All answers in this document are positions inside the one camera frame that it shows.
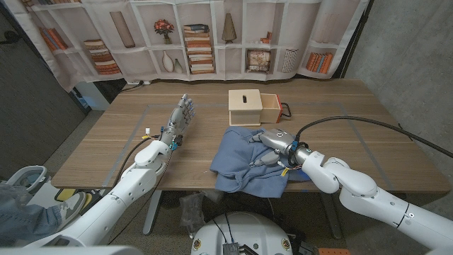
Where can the clear plastic bag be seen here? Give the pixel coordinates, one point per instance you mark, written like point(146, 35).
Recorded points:
point(193, 212)

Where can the grey white sneaker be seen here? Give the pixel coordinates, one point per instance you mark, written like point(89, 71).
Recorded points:
point(72, 205)

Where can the printed bookshelf backdrop cloth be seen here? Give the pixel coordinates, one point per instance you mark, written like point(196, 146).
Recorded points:
point(141, 60)

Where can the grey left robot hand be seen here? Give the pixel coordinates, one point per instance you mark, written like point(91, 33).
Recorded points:
point(178, 118)

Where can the white cabinet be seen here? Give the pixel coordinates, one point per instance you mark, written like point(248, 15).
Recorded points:
point(93, 95)

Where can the wooden drawer with red front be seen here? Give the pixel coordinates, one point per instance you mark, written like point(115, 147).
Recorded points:
point(270, 106)

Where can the white robot torso base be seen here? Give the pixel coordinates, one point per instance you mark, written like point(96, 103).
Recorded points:
point(247, 230)

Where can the grey metal table leg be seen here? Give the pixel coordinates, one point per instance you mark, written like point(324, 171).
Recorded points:
point(152, 212)
point(331, 216)

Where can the black drawer pull loop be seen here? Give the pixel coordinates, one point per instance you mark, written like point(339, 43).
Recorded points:
point(290, 111)

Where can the white power strip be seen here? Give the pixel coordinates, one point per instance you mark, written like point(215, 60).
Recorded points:
point(136, 83)

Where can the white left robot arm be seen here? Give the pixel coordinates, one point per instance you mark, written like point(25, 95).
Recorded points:
point(134, 180)

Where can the orange flat object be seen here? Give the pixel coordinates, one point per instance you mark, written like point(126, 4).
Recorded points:
point(334, 251)

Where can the light wooden box with slot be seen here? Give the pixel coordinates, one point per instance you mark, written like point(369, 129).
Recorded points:
point(237, 101)

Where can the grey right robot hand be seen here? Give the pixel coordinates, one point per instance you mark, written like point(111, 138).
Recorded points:
point(279, 140)

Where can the blue hoodie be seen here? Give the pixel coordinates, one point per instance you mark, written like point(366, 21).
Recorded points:
point(233, 166)

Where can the yellow black floor object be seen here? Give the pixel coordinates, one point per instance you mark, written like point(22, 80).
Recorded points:
point(65, 194)

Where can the person's leg in jeans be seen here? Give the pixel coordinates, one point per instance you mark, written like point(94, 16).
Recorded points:
point(21, 221)

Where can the dark grey perforated partition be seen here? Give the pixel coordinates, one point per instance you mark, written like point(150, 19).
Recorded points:
point(35, 106)

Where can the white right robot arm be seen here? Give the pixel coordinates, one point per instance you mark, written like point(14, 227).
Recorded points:
point(354, 187)

